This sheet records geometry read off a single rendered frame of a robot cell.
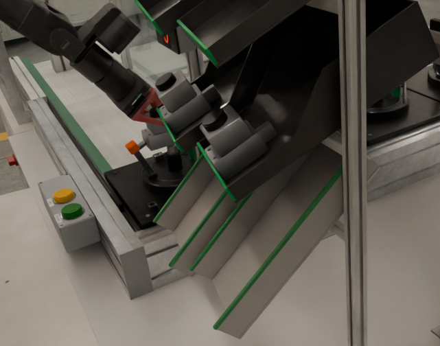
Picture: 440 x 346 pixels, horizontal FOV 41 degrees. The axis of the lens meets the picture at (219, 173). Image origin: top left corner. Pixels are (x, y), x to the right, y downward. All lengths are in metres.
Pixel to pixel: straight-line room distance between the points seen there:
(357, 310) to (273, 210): 0.17
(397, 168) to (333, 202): 0.57
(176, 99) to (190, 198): 0.21
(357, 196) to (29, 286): 0.71
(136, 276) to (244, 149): 0.44
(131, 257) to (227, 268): 0.23
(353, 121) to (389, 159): 0.61
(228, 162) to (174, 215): 0.30
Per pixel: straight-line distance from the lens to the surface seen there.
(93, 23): 1.04
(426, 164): 1.33
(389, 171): 1.26
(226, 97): 0.84
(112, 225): 1.12
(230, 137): 0.68
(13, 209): 1.47
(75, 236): 1.16
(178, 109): 0.83
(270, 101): 0.78
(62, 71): 2.17
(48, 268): 1.23
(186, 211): 0.98
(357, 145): 0.67
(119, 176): 1.24
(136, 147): 1.13
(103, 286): 1.13
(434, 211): 1.24
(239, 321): 0.77
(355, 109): 0.64
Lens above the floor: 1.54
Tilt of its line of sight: 29 degrees down
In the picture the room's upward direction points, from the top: 8 degrees counter-clockwise
